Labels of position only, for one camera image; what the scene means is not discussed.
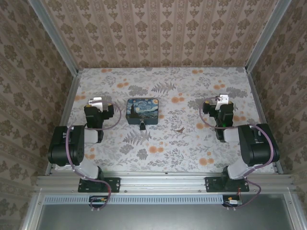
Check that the aluminium frame post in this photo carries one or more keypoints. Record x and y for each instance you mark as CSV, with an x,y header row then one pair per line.
x,y
266,38
55,38

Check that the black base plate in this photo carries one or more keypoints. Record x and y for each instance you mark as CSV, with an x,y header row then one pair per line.
x,y
212,184
112,184

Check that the floral patterned table cover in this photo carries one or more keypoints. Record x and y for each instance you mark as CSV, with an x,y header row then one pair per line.
x,y
168,153

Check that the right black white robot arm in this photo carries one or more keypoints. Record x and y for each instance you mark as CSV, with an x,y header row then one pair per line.
x,y
259,148

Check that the aluminium table side rail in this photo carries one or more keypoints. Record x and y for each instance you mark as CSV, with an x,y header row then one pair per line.
x,y
72,95
257,95

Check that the starry night painted box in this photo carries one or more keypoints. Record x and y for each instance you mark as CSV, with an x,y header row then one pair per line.
x,y
142,110

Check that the small black padlock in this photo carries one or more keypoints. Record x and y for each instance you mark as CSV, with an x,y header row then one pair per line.
x,y
142,125

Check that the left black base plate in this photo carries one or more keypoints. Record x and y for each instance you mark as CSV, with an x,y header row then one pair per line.
x,y
112,184

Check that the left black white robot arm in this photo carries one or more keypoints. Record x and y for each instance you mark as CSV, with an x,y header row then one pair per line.
x,y
62,148

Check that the grey sheet metal panel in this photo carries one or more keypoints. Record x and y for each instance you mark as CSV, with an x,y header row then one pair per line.
x,y
163,218

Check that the aluminium mounting rail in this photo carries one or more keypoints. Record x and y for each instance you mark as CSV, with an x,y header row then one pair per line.
x,y
163,182

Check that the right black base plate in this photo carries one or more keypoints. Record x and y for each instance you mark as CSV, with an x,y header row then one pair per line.
x,y
212,184

